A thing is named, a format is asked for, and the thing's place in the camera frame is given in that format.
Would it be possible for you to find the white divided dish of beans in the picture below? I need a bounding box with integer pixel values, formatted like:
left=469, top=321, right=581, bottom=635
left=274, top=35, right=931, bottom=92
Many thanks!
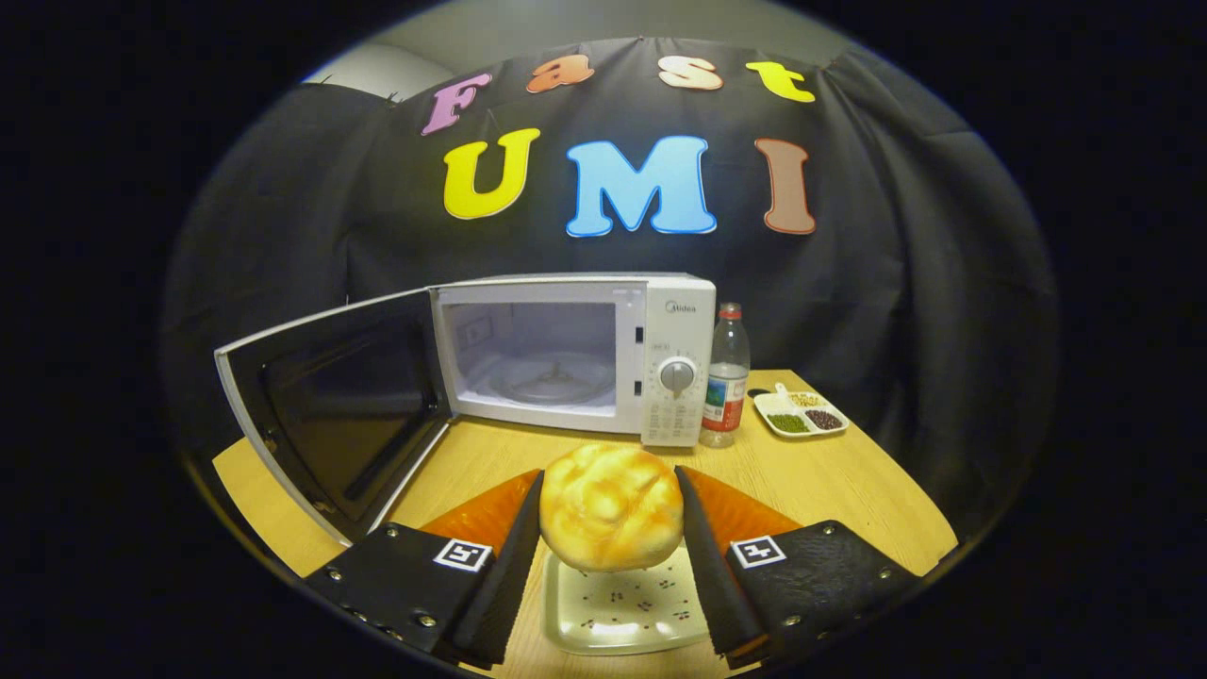
left=752, top=382, right=851, bottom=439

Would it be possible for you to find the white microwave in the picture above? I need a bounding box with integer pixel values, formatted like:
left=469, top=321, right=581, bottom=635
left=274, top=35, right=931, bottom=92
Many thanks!
left=214, top=273, right=718, bottom=546

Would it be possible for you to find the clear plastic water bottle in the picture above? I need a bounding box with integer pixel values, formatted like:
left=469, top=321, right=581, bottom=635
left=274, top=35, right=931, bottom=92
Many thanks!
left=700, top=302, right=752, bottom=448

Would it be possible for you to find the white patterned square plate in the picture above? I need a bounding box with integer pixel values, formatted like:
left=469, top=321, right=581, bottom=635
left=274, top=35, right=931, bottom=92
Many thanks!
left=542, top=547, right=710, bottom=656

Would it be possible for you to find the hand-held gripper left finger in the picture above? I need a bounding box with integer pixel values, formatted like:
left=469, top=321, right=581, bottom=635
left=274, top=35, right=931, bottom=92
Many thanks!
left=304, top=469, right=546, bottom=671

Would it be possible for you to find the golden bread roll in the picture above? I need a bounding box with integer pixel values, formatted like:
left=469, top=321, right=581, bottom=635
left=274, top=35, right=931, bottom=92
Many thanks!
left=538, top=443, right=686, bottom=573

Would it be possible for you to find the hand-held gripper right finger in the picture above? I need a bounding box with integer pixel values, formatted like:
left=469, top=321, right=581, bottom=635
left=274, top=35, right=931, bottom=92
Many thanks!
left=673, top=464, right=920, bottom=671

